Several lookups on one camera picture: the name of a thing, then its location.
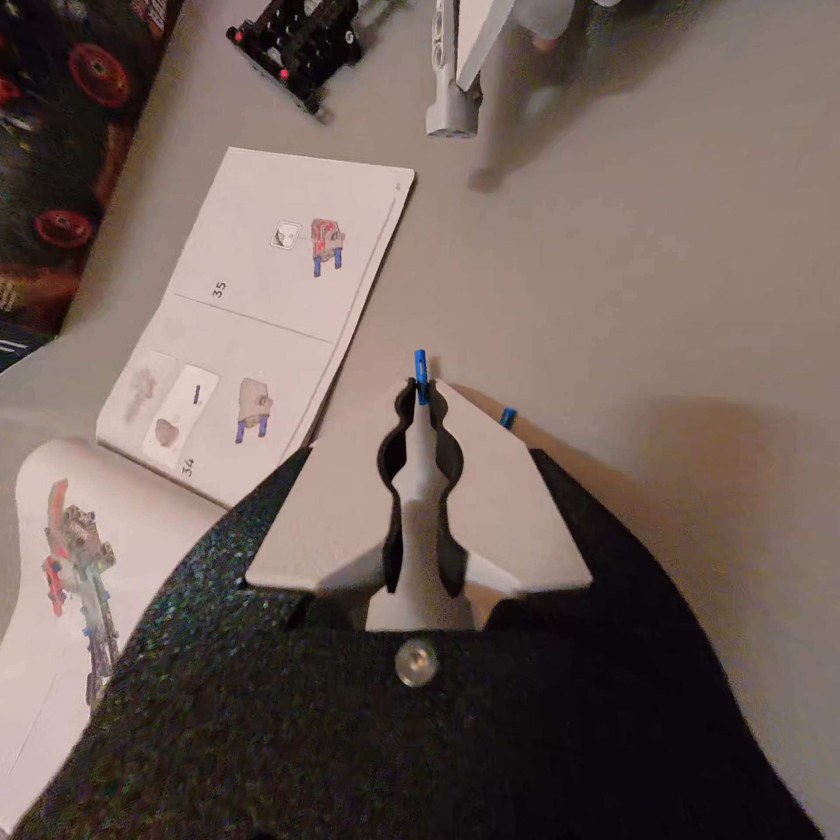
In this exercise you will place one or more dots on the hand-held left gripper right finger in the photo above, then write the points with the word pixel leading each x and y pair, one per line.
pixel 518 518

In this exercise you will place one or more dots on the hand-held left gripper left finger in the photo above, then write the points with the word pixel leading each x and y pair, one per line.
pixel 328 512

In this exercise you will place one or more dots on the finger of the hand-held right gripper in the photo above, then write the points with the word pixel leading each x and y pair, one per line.
pixel 482 33

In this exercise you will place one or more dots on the grey toy connector piece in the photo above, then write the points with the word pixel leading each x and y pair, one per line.
pixel 447 111

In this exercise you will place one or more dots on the blue toy pin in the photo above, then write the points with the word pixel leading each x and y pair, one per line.
pixel 507 417
pixel 422 374

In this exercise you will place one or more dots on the black toy chassis assembly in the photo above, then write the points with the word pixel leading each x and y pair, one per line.
pixel 295 46

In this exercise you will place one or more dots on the open instruction booklet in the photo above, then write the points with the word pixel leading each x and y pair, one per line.
pixel 282 328

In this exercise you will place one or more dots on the dark toy set box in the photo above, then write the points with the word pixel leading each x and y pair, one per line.
pixel 65 164

